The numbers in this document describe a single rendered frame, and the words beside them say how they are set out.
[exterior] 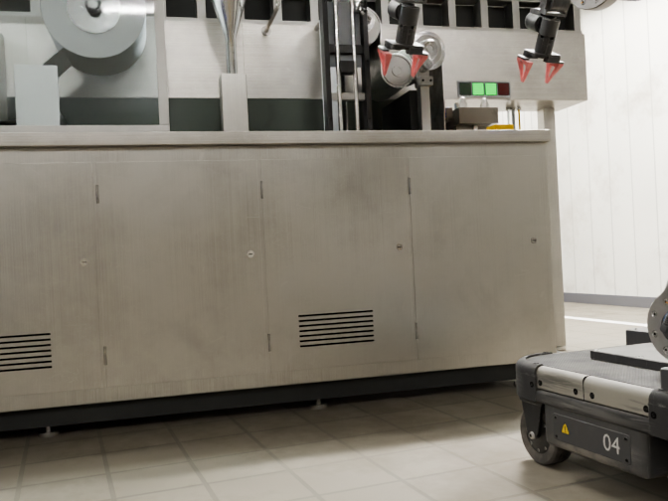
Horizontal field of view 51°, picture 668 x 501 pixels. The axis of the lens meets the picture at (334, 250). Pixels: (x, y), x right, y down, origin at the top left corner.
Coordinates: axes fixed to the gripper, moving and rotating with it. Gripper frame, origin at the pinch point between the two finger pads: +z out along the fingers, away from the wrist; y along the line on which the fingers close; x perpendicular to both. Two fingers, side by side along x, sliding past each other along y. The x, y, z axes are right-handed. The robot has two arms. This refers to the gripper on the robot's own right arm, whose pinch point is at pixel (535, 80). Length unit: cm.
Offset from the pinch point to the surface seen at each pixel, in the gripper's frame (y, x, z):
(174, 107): 105, -76, 37
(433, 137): 31.6, -2.7, 21.3
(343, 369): 65, 28, 89
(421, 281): 37, 18, 64
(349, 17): 50, -44, -8
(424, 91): 20.9, -33.6, 14.8
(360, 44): 47, -39, 0
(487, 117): -4.0, -27.0, 21.8
